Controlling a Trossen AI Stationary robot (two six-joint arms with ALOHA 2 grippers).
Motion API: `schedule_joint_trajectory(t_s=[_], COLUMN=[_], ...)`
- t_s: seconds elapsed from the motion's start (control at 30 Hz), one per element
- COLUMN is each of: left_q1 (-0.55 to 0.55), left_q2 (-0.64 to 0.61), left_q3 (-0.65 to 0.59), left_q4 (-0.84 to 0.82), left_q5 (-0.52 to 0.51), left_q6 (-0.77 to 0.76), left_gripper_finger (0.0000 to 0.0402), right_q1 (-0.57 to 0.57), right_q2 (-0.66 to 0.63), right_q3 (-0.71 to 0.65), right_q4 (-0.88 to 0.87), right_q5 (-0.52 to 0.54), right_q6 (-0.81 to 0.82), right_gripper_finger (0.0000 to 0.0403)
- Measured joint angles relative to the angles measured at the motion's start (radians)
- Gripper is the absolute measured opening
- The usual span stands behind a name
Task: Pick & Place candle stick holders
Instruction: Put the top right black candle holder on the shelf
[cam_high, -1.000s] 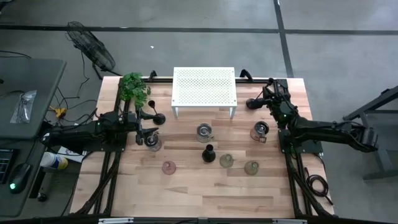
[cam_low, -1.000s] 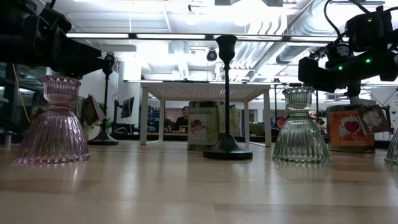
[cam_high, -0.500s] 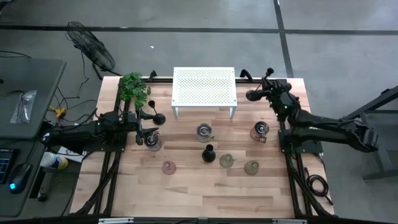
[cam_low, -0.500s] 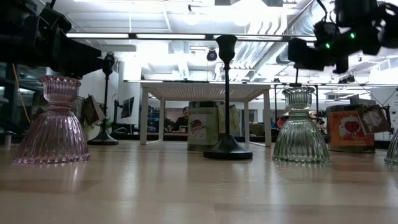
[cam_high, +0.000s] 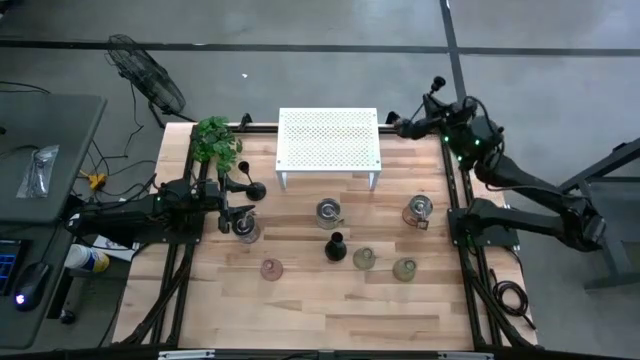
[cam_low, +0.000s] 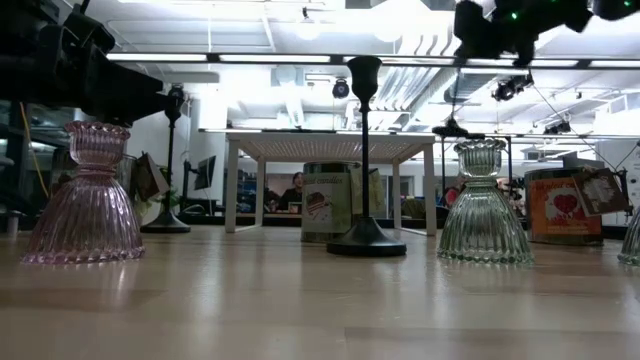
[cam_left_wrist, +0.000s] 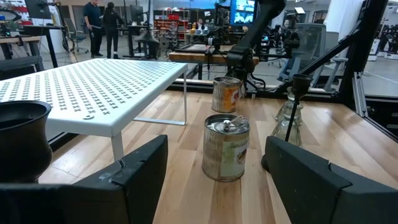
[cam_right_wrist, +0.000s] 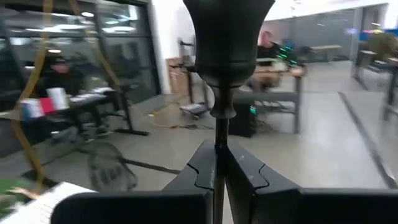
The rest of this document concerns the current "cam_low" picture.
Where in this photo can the green ribbed glass candle holder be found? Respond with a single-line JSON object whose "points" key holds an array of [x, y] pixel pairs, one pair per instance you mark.
{"points": [[482, 225], [631, 245]]}

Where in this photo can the green artificial plant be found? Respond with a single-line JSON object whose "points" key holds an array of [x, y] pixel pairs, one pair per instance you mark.
{"points": [[162, 200]]}

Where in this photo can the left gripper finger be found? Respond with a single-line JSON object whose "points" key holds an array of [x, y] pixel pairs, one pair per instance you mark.
{"points": [[135, 100]]}

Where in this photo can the short black candlestick holder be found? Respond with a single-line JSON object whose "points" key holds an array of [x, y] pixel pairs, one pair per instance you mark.
{"points": [[365, 235]]}

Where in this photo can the pink ribbed glass candle holder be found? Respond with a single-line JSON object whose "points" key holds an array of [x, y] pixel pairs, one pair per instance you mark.
{"points": [[85, 220]]}

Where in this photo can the white perforated metal shelf riser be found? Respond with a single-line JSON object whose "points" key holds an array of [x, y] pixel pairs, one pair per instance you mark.
{"points": [[330, 145]]}

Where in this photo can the person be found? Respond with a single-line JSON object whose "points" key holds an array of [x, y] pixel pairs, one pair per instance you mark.
{"points": [[292, 192]]}

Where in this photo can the medium black candlestick holder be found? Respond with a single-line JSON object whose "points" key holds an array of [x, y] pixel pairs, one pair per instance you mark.
{"points": [[172, 150]]}

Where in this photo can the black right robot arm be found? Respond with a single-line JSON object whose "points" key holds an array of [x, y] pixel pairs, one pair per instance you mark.
{"points": [[550, 15]]}

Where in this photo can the black computer monitor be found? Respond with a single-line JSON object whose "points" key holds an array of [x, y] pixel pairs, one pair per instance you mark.
{"points": [[206, 172]]}

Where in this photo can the vanilla candle tin green label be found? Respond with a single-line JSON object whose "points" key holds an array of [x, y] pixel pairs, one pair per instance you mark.
{"points": [[320, 200]]}

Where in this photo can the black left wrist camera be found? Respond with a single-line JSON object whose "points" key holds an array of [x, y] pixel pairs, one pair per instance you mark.
{"points": [[85, 35]]}

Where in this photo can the candle tin orange heart label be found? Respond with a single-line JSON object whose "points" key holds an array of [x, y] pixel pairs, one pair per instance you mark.
{"points": [[555, 210]]}

